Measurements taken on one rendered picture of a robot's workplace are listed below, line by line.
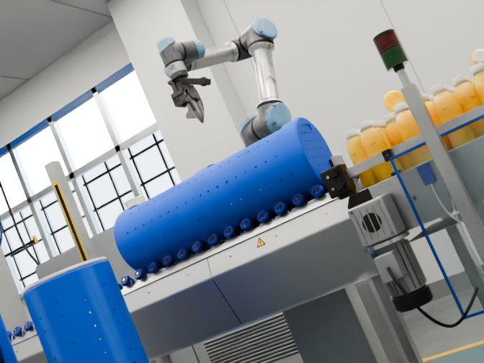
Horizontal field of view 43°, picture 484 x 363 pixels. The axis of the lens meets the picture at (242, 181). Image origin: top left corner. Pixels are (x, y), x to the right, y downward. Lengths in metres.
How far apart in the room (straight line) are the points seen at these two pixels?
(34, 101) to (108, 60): 0.99
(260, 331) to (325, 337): 1.49
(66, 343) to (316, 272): 0.84
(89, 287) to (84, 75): 4.42
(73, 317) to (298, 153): 0.88
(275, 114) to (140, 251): 0.77
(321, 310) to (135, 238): 0.79
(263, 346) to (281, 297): 1.81
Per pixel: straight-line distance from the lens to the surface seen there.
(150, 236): 2.40
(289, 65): 5.15
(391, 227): 1.78
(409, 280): 1.81
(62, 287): 1.96
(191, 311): 2.40
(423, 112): 1.73
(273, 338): 4.00
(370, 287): 2.11
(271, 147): 2.14
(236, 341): 4.11
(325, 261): 2.13
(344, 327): 2.53
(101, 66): 6.11
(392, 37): 1.76
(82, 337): 1.95
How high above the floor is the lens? 0.83
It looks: 7 degrees up
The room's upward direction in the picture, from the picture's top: 23 degrees counter-clockwise
